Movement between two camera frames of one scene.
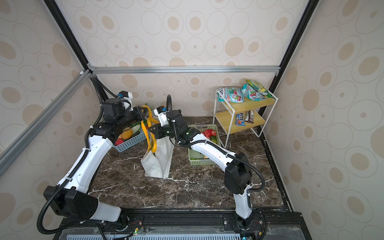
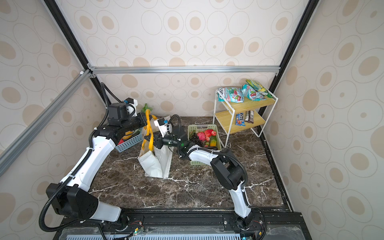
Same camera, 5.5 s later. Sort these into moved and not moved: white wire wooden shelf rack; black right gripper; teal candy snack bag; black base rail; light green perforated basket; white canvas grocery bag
Moved: white canvas grocery bag; black right gripper
Not moved: teal candy snack bag; light green perforated basket; black base rail; white wire wooden shelf rack
